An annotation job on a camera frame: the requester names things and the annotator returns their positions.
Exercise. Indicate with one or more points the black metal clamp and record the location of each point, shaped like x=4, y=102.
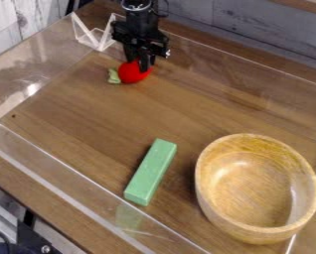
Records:
x=30, y=241

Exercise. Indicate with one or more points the clear acrylic corner bracket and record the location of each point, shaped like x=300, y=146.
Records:
x=95, y=38

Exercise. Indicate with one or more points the wooden bowl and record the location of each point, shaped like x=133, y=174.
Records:
x=256, y=188

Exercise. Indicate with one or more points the clear acrylic tray wall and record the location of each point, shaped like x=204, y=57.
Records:
x=75, y=134

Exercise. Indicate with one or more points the long green rectangular block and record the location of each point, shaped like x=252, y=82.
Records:
x=150, y=172

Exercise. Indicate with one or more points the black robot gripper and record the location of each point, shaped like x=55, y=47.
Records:
x=140, y=36

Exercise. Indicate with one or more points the red ball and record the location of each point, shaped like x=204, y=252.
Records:
x=130, y=73

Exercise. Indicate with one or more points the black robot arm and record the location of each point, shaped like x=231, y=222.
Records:
x=141, y=5

